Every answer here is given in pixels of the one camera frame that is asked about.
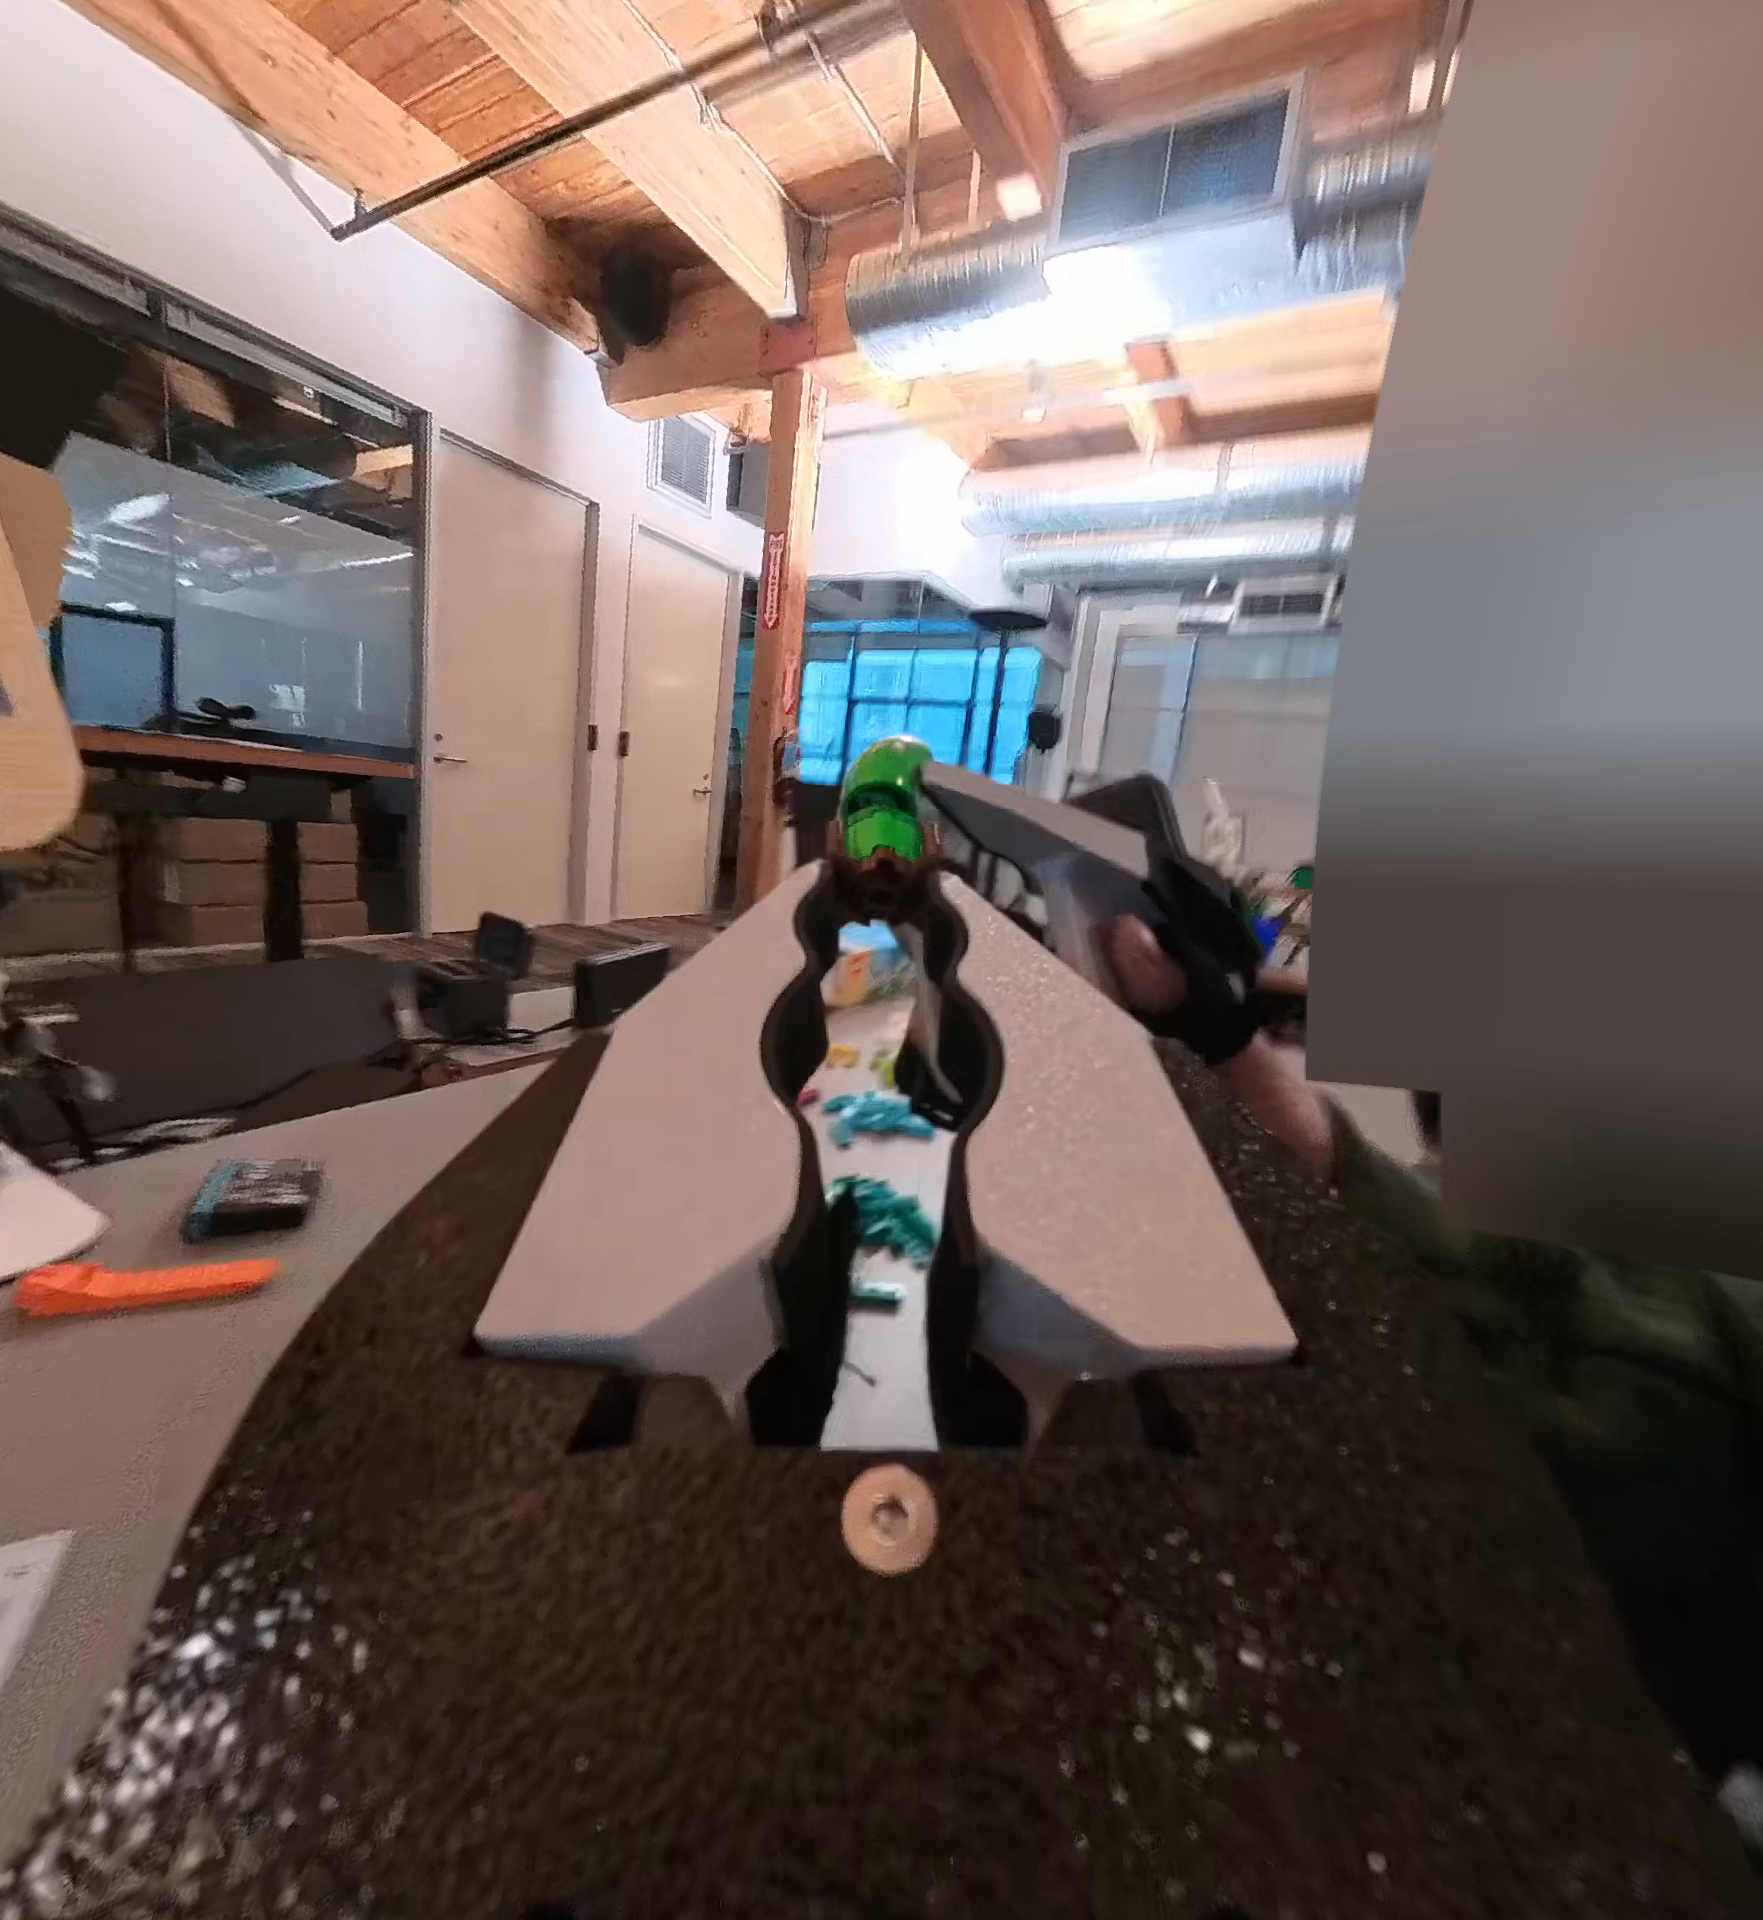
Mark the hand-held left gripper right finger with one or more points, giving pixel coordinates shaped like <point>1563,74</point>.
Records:
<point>1105,1202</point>

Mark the person's right hand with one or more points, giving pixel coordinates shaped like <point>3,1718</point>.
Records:
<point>1285,1104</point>

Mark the wooden support post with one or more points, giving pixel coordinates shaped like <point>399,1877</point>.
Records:
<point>783,690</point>

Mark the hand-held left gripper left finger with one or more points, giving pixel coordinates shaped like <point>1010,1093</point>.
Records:
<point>641,1185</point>

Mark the pile of blue lego pieces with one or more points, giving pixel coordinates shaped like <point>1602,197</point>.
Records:
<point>881,1210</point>

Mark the large windows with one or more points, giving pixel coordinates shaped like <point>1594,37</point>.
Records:
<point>897,704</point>

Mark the silver air duct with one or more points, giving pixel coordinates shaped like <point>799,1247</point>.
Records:
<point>940,302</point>

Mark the black case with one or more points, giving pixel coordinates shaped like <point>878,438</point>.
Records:
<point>476,983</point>
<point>621,983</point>

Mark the wall air vent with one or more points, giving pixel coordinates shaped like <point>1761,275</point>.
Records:
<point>687,464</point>

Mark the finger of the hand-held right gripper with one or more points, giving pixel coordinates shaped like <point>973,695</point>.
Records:
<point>1039,839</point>
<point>1122,818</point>

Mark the black wall speaker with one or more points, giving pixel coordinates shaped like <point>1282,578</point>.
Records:
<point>634,302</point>

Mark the green round lego piece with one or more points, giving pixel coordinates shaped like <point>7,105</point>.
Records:
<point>881,773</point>

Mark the white door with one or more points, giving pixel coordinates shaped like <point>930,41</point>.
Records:
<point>513,676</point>
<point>679,721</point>

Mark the glass office partition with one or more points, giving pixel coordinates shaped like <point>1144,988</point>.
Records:
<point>281,599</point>

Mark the translucent green round lego brick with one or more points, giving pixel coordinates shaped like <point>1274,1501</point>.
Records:
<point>878,837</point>

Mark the red post sign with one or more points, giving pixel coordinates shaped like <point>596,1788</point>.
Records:
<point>773,578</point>

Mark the fire extinguisher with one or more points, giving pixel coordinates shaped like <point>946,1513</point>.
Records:
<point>786,764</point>

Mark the stack of cardboard boxes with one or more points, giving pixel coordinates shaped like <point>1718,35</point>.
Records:
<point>221,886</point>

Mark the orange brick separator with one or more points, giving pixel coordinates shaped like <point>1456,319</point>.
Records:
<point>146,1287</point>

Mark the dark small box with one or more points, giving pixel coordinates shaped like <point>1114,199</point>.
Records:
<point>250,1202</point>

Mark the wooden desk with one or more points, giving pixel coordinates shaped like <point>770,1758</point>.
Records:
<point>236,758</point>

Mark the white rounded pad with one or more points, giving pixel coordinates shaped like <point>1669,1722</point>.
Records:
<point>27,1254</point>

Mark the brown lego piece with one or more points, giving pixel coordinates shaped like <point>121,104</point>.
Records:
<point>888,893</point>

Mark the colourful lego box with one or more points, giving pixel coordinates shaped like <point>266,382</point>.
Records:
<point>864,975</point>

